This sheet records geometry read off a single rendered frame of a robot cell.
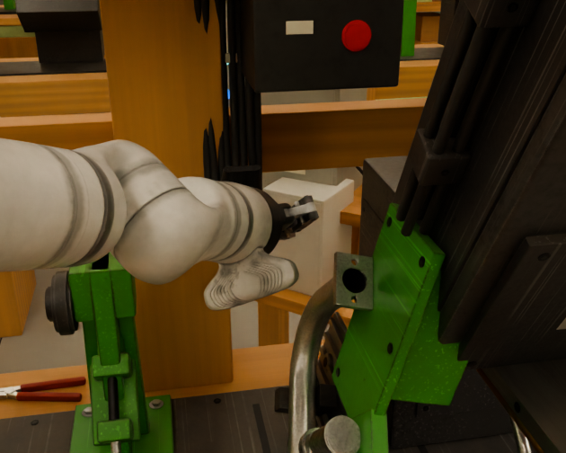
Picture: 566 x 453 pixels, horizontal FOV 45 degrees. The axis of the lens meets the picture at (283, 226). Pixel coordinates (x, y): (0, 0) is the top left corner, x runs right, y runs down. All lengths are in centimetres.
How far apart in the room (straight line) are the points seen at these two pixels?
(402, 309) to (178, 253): 24
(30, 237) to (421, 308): 36
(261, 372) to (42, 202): 78
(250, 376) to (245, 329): 174
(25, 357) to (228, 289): 225
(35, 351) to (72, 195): 249
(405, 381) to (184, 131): 43
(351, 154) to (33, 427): 59
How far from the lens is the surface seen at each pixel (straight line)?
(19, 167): 35
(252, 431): 96
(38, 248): 37
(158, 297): 98
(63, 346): 285
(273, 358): 113
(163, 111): 88
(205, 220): 47
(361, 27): 79
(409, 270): 62
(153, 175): 47
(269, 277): 61
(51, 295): 81
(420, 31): 817
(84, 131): 99
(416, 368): 66
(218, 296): 63
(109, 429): 84
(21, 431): 102
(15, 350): 289
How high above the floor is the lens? 153
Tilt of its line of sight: 24 degrees down
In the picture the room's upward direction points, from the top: straight up
